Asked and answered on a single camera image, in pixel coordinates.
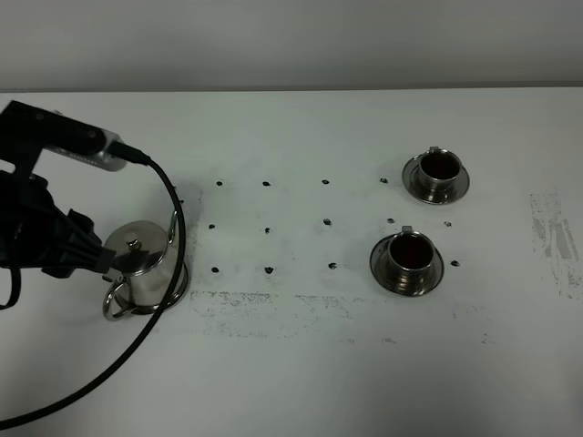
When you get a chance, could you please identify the stainless steel teapot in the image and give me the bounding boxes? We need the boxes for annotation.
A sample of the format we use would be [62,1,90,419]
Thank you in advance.
[102,213,179,321]

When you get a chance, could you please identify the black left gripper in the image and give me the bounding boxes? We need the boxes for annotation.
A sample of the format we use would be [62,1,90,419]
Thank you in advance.
[1,171,115,278]

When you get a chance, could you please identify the near stainless steel teacup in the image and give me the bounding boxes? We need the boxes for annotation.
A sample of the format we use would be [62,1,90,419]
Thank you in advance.
[386,226,435,283]

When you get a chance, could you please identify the stainless steel saucer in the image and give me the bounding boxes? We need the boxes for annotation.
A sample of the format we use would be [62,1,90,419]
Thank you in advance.
[402,153,470,205]
[369,233,445,297]

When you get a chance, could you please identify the black left camera cable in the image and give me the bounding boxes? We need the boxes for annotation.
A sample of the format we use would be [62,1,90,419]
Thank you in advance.
[0,141,188,415]

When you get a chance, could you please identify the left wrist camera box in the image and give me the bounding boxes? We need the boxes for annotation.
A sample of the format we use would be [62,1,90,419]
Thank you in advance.
[1,100,126,175]

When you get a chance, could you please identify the far stainless steel teacup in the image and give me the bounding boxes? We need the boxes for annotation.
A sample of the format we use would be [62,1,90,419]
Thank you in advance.
[418,147,462,190]

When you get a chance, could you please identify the near stainless steel saucer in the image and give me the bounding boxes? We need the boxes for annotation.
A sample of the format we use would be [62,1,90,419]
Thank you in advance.
[369,233,445,297]

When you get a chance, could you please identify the far stainless steel saucer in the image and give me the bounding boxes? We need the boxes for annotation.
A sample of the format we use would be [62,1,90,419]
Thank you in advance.
[402,153,470,205]

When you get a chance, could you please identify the stainless steel teacup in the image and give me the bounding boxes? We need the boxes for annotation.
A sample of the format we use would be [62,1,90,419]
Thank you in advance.
[386,226,435,283]
[418,147,462,190]

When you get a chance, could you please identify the steel teapot saucer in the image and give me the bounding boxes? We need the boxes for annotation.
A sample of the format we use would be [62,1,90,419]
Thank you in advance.
[128,260,189,315]

